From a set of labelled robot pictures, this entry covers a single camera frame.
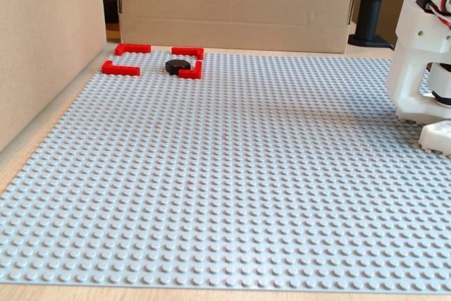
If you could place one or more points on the plain brown cardboard panel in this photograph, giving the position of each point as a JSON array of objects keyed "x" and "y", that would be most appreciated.
[{"x": 46, "y": 40}]

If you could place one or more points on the large brown cardboard box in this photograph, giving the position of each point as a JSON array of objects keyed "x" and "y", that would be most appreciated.
[{"x": 239, "y": 1}]

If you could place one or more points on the black pole stand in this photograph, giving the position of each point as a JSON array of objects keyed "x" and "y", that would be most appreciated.
[{"x": 371, "y": 5}]

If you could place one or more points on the grey Lego baseplate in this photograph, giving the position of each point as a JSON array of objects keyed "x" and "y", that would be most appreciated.
[{"x": 225, "y": 174}]

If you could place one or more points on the red L-shaped Lego beam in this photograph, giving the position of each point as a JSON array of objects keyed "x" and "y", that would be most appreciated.
[
  {"x": 132, "y": 48},
  {"x": 186, "y": 50},
  {"x": 121, "y": 69},
  {"x": 190, "y": 74}
]

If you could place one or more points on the black hexagonal Lego piece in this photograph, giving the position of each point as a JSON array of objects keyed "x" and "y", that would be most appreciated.
[{"x": 174, "y": 65}]

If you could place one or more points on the white printed robot arm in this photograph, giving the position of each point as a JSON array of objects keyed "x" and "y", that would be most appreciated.
[{"x": 408, "y": 50}]

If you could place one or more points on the white printed base foot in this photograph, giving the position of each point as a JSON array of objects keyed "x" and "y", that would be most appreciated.
[{"x": 437, "y": 137}]

